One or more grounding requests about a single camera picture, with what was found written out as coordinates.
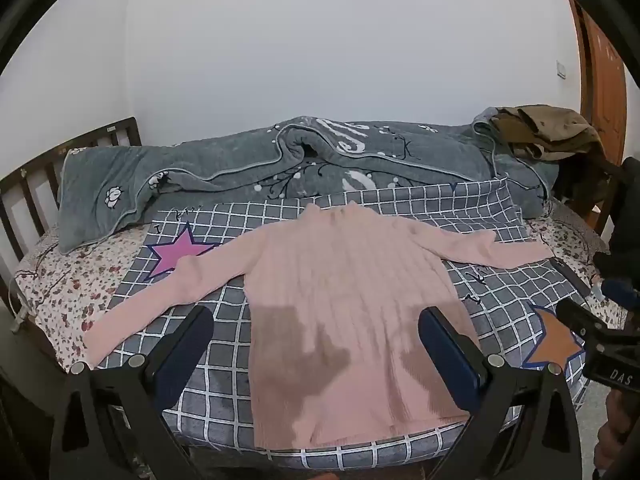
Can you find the dark wooden bed headboard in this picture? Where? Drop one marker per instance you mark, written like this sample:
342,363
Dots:
120,132

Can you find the wooden chair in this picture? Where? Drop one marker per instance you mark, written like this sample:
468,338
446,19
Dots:
606,210

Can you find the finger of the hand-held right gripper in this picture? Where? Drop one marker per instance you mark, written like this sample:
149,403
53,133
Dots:
620,294
580,317

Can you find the orange wooden door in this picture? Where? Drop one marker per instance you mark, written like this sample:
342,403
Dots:
605,75

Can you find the dark green cloth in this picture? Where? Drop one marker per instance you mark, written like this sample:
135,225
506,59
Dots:
631,195

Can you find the floral bed sheet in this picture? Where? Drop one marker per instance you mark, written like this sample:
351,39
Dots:
65,280

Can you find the grey-green fleece quilt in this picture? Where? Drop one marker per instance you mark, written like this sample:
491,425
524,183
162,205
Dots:
225,160

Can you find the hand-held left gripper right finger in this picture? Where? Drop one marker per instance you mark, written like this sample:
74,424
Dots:
440,342

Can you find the brown clothes pile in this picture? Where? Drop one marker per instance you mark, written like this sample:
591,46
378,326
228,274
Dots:
550,127

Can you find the white wall switch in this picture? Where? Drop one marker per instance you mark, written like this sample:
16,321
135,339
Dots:
562,69

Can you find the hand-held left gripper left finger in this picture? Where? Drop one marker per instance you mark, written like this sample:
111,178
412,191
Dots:
192,340

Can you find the pink ribbed sweater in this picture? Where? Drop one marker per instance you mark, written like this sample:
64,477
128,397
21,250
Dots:
340,285

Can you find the grey checked blanket with stars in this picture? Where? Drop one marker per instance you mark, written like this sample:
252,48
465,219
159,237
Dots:
225,340

